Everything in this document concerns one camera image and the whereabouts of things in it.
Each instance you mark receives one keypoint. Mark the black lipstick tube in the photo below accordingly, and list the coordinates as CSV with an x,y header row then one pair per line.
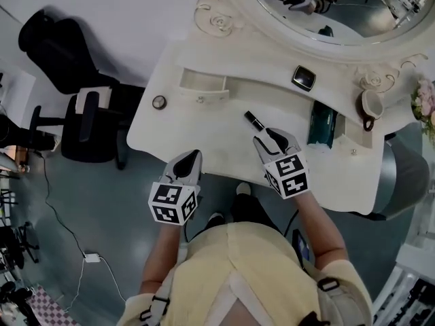
x,y
254,120

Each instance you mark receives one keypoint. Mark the white drawer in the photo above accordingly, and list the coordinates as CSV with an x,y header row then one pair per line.
x,y
207,95
353,141

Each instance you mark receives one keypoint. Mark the person's black trousers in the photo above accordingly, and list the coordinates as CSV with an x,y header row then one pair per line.
x,y
248,209

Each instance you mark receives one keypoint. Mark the pink checkered cloth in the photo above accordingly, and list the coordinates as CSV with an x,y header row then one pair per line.
x,y
47,307

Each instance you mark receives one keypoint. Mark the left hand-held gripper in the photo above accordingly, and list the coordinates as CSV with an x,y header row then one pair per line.
x,y
168,202

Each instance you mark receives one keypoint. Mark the pink flower bouquet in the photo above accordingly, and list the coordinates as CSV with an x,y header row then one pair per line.
x,y
425,104

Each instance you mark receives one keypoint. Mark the teal rectangular box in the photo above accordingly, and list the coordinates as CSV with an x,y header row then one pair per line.
x,y
321,124

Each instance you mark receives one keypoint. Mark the black blue hip device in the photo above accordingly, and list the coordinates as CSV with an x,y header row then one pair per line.
x,y
301,246

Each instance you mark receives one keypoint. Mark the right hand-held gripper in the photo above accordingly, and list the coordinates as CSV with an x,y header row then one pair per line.
x,y
289,175

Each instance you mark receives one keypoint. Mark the person's pale yellow shirt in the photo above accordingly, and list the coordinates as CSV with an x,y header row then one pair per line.
x,y
238,277

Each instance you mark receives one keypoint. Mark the person's right white shoe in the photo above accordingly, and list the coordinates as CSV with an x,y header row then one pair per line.
x,y
243,189

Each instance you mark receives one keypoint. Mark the person's right forearm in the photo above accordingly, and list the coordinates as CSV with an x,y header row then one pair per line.
x,y
321,229

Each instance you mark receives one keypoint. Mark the oval white-framed mirror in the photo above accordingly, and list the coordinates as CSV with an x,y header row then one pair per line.
x,y
258,22

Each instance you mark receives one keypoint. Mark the person's white shoe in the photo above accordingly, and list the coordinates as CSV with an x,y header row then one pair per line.
x,y
243,189
215,220

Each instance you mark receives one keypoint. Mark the grey upholstered chair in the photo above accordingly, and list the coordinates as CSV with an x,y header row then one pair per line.
x,y
404,182

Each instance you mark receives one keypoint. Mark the black office chair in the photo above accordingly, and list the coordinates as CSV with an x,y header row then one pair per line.
x,y
61,56

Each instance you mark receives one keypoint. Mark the person's left forearm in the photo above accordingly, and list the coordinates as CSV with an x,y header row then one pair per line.
x,y
163,256

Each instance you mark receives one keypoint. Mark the white ornate dressing table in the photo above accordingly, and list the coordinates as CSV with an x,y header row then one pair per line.
x,y
204,131

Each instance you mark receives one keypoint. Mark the black square compact case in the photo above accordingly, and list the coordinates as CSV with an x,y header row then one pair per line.
x,y
303,77

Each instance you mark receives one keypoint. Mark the person's left white shoe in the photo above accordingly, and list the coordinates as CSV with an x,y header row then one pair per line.
x,y
215,220

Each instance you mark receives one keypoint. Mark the small round compact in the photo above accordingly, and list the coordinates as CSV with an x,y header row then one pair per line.
x,y
159,102

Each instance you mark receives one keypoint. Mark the white power adapter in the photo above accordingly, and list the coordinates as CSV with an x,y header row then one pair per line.
x,y
92,257

